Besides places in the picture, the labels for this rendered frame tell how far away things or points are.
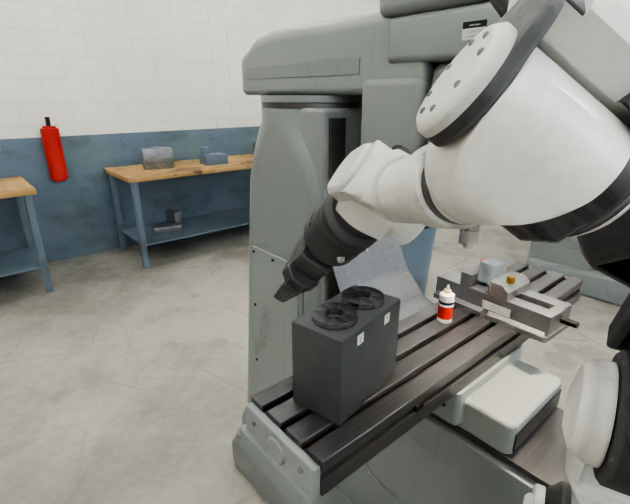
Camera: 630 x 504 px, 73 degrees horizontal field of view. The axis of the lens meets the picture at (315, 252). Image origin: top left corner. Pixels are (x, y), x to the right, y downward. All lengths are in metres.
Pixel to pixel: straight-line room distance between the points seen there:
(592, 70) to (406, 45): 0.80
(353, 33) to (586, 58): 0.95
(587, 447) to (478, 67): 0.29
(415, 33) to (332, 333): 0.68
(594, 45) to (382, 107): 0.85
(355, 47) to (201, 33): 4.21
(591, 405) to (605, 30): 0.26
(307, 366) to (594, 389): 0.55
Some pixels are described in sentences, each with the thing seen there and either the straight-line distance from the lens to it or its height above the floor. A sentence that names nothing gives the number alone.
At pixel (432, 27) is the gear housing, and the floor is 1.70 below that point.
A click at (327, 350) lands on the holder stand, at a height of 1.12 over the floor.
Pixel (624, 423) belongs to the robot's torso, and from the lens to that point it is 0.39.
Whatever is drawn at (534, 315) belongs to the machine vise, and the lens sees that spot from 1.25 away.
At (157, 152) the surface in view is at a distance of 4.51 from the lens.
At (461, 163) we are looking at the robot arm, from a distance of 0.28.
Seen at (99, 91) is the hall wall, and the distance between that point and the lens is 4.90.
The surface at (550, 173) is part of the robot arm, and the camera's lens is 0.29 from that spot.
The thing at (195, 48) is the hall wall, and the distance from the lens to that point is 5.30.
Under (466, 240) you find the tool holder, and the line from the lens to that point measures 1.14.
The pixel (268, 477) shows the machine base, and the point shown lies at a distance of 1.91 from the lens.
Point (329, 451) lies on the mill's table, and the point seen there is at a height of 0.97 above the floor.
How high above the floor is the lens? 1.56
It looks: 20 degrees down
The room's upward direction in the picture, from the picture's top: straight up
